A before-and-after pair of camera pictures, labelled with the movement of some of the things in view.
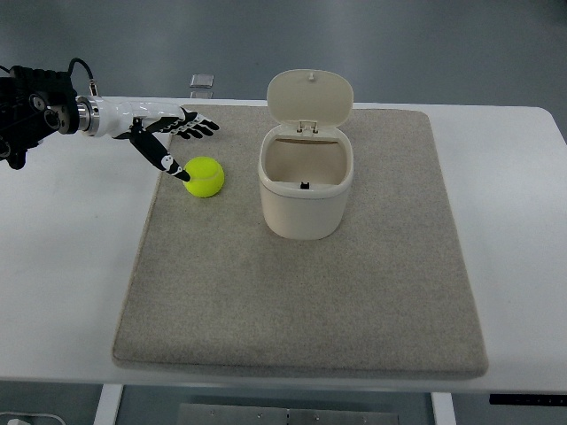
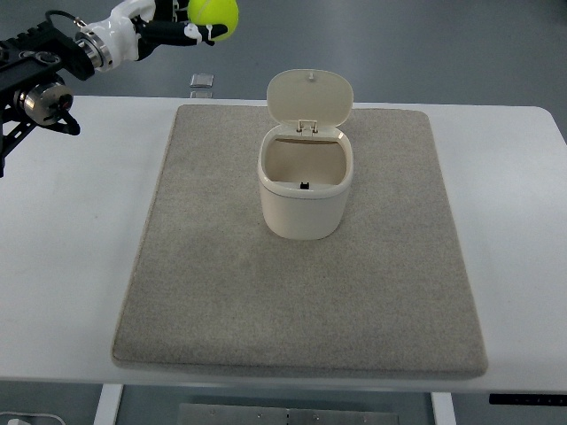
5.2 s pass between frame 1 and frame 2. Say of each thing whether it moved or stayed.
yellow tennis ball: moved
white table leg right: stayed
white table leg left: stayed
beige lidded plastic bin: stayed
